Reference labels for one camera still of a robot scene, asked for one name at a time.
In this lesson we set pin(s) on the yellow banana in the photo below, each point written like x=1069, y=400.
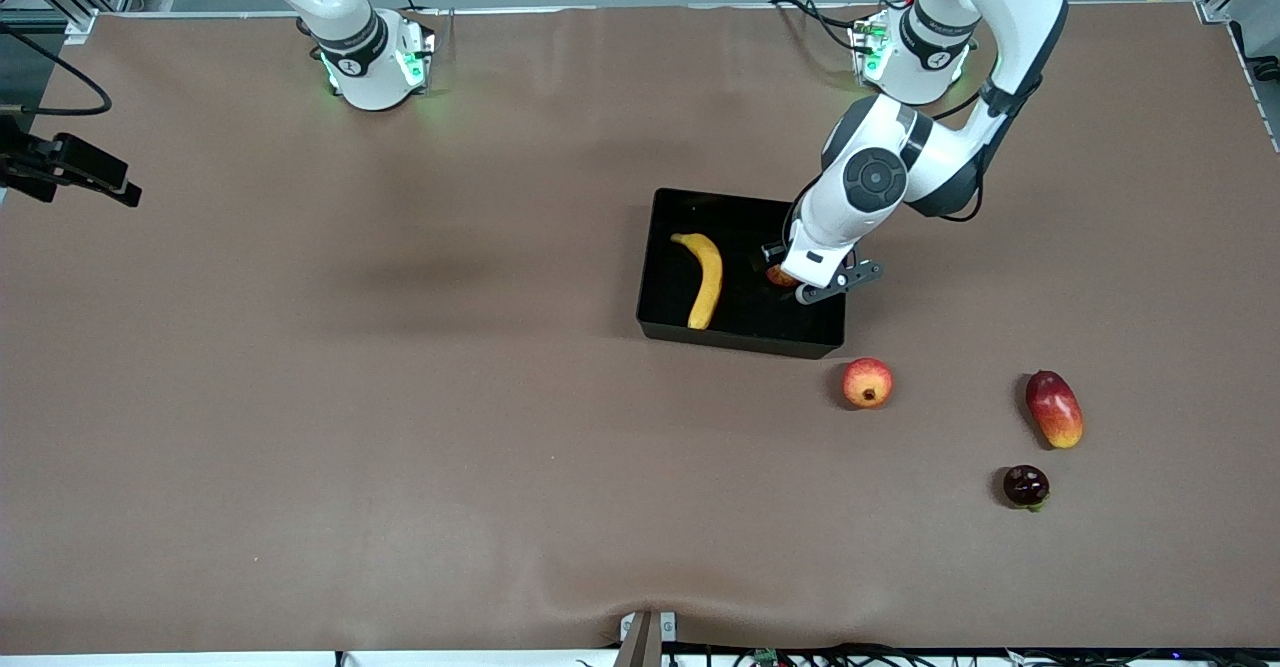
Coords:
x=712, y=277

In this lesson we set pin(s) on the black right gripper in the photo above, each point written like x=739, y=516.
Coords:
x=40, y=165

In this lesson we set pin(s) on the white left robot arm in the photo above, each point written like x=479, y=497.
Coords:
x=870, y=182

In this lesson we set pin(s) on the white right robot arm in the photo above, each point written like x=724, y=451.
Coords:
x=360, y=57

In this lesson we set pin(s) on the red yellow pomegranate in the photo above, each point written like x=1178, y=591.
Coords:
x=866, y=382

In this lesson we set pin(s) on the brown table cover mat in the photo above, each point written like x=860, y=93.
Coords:
x=300, y=397

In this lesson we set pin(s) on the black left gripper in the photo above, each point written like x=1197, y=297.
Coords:
x=775, y=252

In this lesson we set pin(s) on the small green circuit board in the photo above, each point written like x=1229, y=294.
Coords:
x=766, y=657

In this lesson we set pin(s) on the dark purple mangosteen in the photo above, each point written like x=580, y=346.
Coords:
x=1025, y=485

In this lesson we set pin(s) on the red yellow apple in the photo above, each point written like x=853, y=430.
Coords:
x=778, y=276

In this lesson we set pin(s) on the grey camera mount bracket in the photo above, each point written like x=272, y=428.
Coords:
x=640, y=642

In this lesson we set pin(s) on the red yellow mango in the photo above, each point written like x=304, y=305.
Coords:
x=1055, y=410

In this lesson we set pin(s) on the black rectangular plastic box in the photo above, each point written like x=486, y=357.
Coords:
x=750, y=332

